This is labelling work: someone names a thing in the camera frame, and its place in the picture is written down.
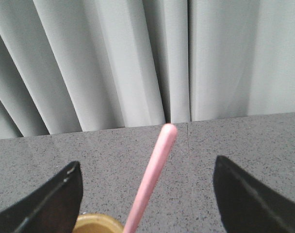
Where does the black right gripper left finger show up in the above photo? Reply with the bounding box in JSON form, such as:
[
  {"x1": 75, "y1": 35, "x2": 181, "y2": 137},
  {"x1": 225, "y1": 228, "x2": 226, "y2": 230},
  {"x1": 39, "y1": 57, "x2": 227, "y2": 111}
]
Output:
[{"x1": 0, "y1": 161, "x2": 83, "y2": 233}]

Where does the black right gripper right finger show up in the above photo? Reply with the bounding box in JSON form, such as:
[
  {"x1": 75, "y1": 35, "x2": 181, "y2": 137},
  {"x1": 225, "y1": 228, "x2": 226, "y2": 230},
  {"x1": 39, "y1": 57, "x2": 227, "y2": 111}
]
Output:
[{"x1": 213, "y1": 155, "x2": 295, "y2": 233}]

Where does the bamboo wooden cup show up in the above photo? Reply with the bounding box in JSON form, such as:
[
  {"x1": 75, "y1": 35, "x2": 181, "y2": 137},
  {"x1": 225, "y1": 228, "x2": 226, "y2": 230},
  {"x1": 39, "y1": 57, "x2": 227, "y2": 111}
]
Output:
[{"x1": 72, "y1": 213, "x2": 124, "y2": 233}]

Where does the grey curtain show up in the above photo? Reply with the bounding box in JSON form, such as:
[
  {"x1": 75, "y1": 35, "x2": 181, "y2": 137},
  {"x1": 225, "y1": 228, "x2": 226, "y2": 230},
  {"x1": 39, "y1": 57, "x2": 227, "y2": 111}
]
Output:
[{"x1": 0, "y1": 0, "x2": 295, "y2": 139}]

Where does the pink chopstick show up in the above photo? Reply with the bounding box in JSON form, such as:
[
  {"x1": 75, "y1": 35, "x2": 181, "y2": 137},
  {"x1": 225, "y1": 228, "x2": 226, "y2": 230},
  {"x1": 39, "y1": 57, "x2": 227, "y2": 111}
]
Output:
[{"x1": 123, "y1": 124, "x2": 178, "y2": 233}]

